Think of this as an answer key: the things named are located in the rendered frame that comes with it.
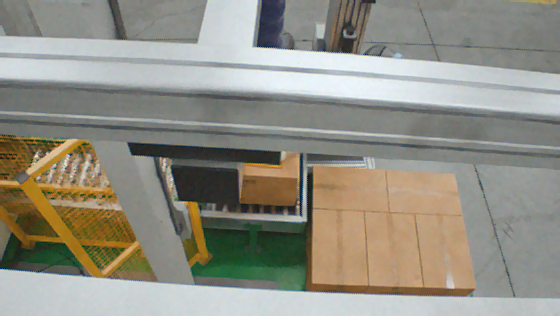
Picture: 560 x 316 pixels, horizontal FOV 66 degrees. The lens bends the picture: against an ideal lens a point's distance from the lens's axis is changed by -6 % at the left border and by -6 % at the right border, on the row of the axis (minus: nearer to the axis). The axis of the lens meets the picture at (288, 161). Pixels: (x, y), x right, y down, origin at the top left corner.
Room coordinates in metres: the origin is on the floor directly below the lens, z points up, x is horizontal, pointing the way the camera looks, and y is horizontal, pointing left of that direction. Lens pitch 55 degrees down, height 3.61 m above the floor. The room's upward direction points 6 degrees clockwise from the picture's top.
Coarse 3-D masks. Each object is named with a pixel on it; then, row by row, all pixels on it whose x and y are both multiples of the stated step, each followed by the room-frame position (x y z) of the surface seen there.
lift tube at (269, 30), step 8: (264, 0) 1.81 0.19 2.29; (272, 0) 1.82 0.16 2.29; (280, 0) 1.85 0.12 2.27; (264, 8) 1.81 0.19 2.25; (272, 8) 1.83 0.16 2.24; (280, 8) 1.86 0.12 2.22; (264, 16) 1.81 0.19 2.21; (272, 16) 1.82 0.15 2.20; (280, 16) 1.85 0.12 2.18; (264, 24) 1.82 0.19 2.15; (272, 24) 1.83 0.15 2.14; (280, 24) 1.88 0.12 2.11; (264, 32) 1.81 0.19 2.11; (272, 32) 1.82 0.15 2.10; (280, 32) 1.86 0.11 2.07; (264, 40) 1.82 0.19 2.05; (272, 40) 1.83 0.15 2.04; (280, 40) 1.89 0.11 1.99; (280, 48) 1.88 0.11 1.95
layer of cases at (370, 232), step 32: (320, 192) 1.88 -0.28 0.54; (352, 192) 1.91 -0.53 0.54; (384, 192) 1.94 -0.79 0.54; (416, 192) 1.97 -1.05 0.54; (448, 192) 2.01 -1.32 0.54; (320, 224) 1.60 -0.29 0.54; (352, 224) 1.63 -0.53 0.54; (384, 224) 1.66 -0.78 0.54; (416, 224) 1.68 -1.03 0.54; (448, 224) 1.71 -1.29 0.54; (320, 256) 1.34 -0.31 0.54; (352, 256) 1.37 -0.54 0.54; (384, 256) 1.39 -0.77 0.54; (416, 256) 1.42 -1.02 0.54; (448, 256) 1.44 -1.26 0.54; (320, 288) 1.14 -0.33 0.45; (352, 288) 1.15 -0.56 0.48; (384, 288) 1.16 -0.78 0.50; (416, 288) 1.18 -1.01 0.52; (448, 288) 1.19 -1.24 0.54
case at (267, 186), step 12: (288, 156) 1.90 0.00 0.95; (252, 168) 1.76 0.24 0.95; (264, 168) 1.77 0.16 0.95; (288, 168) 1.79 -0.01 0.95; (252, 180) 1.70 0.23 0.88; (264, 180) 1.71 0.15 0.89; (276, 180) 1.71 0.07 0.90; (288, 180) 1.72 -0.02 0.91; (252, 192) 1.70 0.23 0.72; (264, 192) 1.71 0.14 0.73; (276, 192) 1.71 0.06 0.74; (288, 192) 1.72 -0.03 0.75; (264, 204) 1.71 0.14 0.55; (276, 204) 1.71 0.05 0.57; (288, 204) 1.72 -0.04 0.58
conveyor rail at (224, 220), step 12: (12, 204) 1.45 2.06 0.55; (60, 204) 1.48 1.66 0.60; (84, 204) 1.51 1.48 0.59; (96, 204) 1.52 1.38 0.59; (108, 204) 1.53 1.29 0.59; (60, 216) 1.46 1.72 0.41; (72, 216) 1.47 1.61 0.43; (84, 216) 1.48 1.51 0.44; (204, 216) 1.53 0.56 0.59; (216, 216) 1.54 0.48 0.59; (228, 216) 1.55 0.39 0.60; (240, 216) 1.56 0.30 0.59; (252, 216) 1.58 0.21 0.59; (264, 216) 1.59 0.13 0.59; (276, 216) 1.60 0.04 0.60; (288, 216) 1.61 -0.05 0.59; (228, 228) 1.54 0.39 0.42; (240, 228) 1.55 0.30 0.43; (264, 228) 1.56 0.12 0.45; (276, 228) 1.57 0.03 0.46; (288, 228) 1.57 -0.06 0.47; (300, 228) 1.58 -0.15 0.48
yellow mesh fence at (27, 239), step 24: (0, 144) 1.40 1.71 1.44; (24, 144) 1.41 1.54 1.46; (0, 192) 1.38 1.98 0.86; (24, 192) 1.39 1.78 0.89; (72, 192) 1.41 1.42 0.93; (96, 192) 1.41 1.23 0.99; (0, 216) 1.34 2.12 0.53; (24, 240) 1.34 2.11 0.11; (48, 240) 1.37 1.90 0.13; (96, 240) 1.41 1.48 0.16
